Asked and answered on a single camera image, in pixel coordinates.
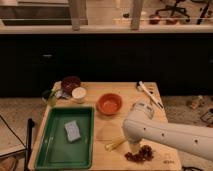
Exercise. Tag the small crumpled foil item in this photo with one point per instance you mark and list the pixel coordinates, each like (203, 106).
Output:
(60, 94)

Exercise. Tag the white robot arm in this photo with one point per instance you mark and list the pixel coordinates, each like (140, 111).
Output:
(139, 124)

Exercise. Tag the black chair frame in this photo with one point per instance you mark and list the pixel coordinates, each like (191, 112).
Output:
(27, 144)

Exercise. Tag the green plastic tray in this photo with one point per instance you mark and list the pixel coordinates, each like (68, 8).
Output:
(55, 151)

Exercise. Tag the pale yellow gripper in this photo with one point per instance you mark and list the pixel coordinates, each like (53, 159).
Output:
(134, 147)

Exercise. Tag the dark green cup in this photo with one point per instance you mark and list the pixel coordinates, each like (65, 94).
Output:
(48, 96)

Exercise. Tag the white cup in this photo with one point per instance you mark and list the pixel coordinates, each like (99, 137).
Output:
(79, 94)

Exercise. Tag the black office chair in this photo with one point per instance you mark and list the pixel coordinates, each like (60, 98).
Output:
(175, 8)

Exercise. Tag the red bowl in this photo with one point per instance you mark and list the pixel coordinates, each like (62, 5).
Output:
(109, 104)

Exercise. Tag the black and white tool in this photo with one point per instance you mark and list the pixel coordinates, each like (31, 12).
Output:
(141, 87)

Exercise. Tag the bunch of dark grapes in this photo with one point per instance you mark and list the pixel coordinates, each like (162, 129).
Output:
(144, 154)

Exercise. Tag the grey blue sponge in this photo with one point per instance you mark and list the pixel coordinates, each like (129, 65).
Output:
(73, 132)

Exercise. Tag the dark brown bowl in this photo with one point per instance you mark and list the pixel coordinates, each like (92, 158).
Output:
(69, 83)

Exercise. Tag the yellow banana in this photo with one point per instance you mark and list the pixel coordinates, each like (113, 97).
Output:
(114, 144)

